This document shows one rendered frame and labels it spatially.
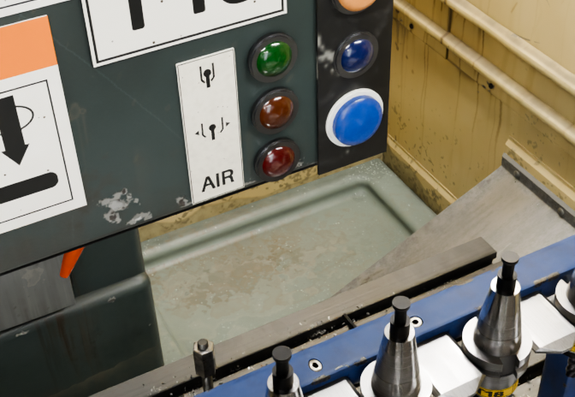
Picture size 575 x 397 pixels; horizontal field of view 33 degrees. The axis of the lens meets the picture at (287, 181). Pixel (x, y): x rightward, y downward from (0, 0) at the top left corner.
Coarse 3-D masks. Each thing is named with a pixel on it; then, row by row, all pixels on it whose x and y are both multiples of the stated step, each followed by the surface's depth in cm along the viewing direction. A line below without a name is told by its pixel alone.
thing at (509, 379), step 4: (504, 376) 88; (508, 376) 88; (512, 376) 88; (504, 380) 88; (508, 380) 88; (512, 380) 89; (516, 380) 89; (484, 384) 89; (488, 384) 89; (492, 384) 88; (496, 384) 88; (500, 384) 88; (504, 384) 88; (508, 384) 89; (512, 384) 89; (488, 388) 89; (492, 388) 89; (496, 388) 89; (500, 388) 89; (504, 388) 89; (480, 396) 90
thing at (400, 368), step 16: (384, 336) 80; (384, 352) 80; (400, 352) 80; (416, 352) 81; (384, 368) 81; (400, 368) 80; (416, 368) 82; (384, 384) 82; (400, 384) 81; (416, 384) 82
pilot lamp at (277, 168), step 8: (272, 152) 51; (280, 152) 51; (288, 152) 51; (264, 160) 51; (272, 160) 51; (280, 160) 51; (288, 160) 51; (264, 168) 51; (272, 168) 51; (280, 168) 51; (288, 168) 52; (272, 176) 51
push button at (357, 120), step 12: (360, 96) 51; (348, 108) 51; (360, 108) 51; (372, 108) 52; (336, 120) 51; (348, 120) 51; (360, 120) 52; (372, 120) 52; (336, 132) 52; (348, 132) 52; (360, 132) 52; (372, 132) 53; (348, 144) 52
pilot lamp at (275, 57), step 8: (264, 48) 47; (272, 48) 47; (280, 48) 47; (288, 48) 47; (264, 56) 47; (272, 56) 47; (280, 56) 47; (288, 56) 47; (264, 64) 47; (272, 64) 47; (280, 64) 47; (288, 64) 48; (264, 72) 47; (272, 72) 47; (280, 72) 48
